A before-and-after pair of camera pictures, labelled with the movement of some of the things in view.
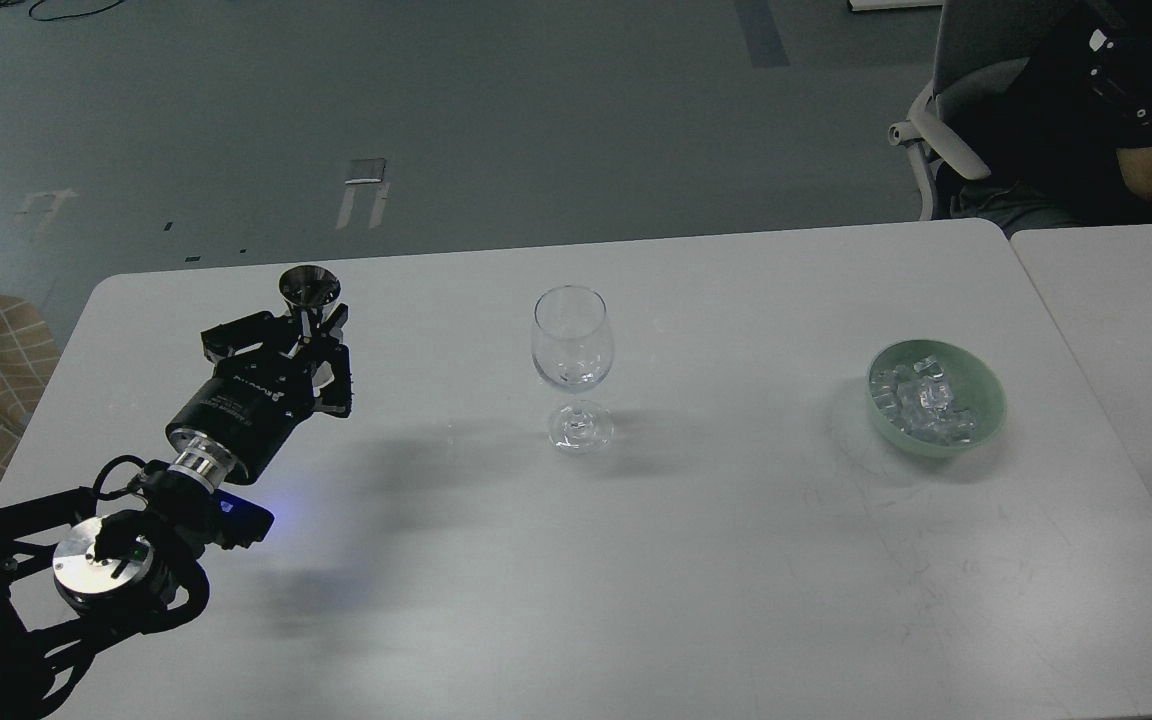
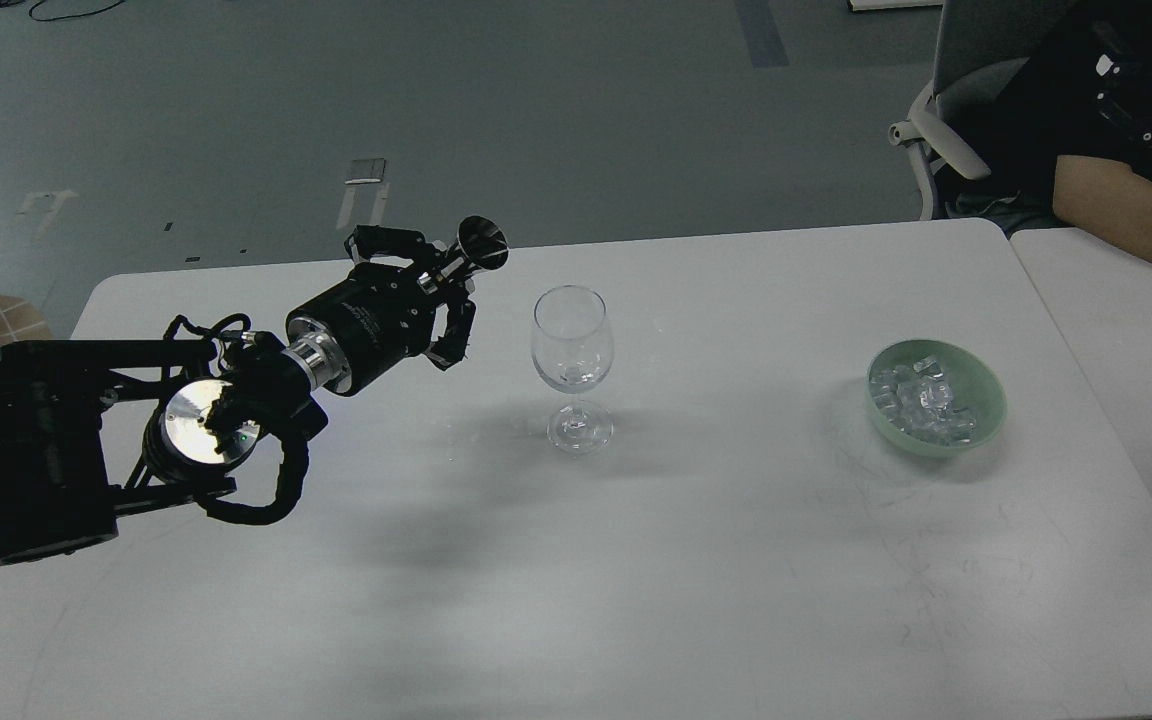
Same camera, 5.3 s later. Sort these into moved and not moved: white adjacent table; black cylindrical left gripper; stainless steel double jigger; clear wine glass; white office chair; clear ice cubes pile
Moved: black cylindrical left gripper; stainless steel double jigger
Not moved: clear wine glass; white office chair; white adjacent table; clear ice cubes pile
